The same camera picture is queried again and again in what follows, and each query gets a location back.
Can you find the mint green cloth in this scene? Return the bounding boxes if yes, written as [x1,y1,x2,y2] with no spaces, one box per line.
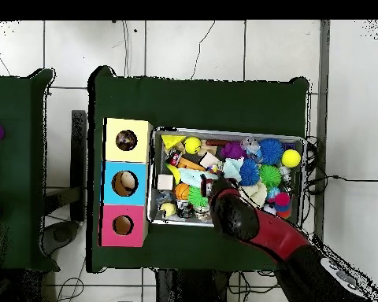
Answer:
[178,157,245,189]

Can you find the small blue spiky ball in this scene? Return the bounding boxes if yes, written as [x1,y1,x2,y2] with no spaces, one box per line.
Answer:
[238,157,260,187]

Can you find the cream white cloth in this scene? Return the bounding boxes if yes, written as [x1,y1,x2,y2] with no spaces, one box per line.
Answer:
[239,180,268,208]

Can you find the pale patterned fabric scrunchie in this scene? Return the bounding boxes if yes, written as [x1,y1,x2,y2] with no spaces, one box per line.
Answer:
[115,129,139,152]

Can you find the wooden box with three holes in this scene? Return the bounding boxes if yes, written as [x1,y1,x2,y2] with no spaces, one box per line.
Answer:
[99,117,154,248]

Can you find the yellow smiley face ball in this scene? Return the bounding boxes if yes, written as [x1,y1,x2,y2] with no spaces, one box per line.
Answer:
[183,135,202,155]

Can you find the purple knobbly rubber toy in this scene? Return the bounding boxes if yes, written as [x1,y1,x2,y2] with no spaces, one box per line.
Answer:
[220,141,247,160]

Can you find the yellow cheese wedge toy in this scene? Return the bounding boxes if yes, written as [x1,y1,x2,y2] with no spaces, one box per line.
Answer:
[161,134,187,150]

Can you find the crushed clear plastic bottle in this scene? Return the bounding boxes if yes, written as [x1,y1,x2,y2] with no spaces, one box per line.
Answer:
[240,135,262,160]

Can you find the large blue spiky ball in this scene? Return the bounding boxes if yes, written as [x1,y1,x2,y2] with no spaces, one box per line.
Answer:
[258,138,285,165]

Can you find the pink spiky ball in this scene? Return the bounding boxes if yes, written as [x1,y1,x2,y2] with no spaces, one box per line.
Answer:
[274,192,291,207]

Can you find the dark green table cloth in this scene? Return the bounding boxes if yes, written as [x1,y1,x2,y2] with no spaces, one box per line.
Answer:
[87,65,310,273]
[0,68,61,271]

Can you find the plain yellow ball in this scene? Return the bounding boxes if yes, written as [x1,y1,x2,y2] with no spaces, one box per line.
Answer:
[281,149,302,168]

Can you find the grey round seat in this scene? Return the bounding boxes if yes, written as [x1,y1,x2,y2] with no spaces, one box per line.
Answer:
[43,219,80,256]

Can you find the shallow wire mesh bin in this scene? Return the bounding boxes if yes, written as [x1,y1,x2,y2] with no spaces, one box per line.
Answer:
[146,127,306,233]

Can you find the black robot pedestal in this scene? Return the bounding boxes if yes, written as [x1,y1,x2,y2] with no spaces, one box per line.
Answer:
[155,268,231,302]

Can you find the black power cable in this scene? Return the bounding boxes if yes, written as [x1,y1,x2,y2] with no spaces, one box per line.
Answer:
[305,175,378,186]

